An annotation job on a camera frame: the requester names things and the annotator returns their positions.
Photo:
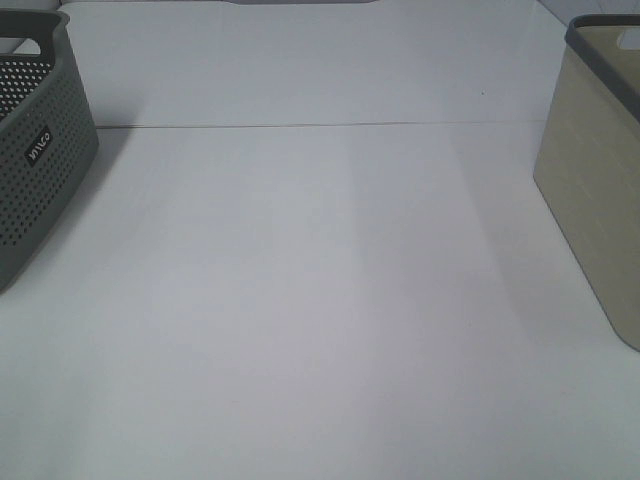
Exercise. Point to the beige basket grey rim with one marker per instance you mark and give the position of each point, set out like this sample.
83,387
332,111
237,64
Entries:
587,167

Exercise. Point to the grey perforated plastic basket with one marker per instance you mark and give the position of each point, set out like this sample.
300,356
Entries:
48,135

